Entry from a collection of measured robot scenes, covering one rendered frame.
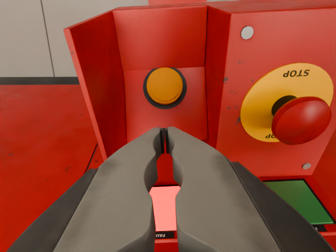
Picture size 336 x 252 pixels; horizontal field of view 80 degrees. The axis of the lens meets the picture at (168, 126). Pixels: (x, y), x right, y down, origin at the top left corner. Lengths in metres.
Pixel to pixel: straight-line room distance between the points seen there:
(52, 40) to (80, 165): 0.66
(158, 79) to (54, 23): 0.85
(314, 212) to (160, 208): 0.13
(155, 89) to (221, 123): 0.08
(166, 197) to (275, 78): 0.14
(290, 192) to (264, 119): 0.08
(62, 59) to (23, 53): 0.17
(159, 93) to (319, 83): 0.14
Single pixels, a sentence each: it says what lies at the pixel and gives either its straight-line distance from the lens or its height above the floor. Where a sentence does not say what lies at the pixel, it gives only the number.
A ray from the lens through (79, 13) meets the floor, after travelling 0.99.
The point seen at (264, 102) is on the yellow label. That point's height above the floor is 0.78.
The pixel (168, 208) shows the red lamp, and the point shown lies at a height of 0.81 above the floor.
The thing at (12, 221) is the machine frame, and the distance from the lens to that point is 0.48.
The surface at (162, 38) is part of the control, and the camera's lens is 0.22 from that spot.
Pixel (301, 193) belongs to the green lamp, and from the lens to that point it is 0.24.
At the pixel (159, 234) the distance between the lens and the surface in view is 0.19.
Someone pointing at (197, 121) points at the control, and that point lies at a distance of 0.22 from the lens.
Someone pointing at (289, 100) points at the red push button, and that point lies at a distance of 0.18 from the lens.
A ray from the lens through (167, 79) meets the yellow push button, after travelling 0.21.
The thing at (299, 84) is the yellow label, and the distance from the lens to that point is 0.19.
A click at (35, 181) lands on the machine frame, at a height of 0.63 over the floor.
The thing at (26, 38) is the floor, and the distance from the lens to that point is 1.10.
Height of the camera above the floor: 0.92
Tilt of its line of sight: 56 degrees down
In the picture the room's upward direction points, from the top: 178 degrees clockwise
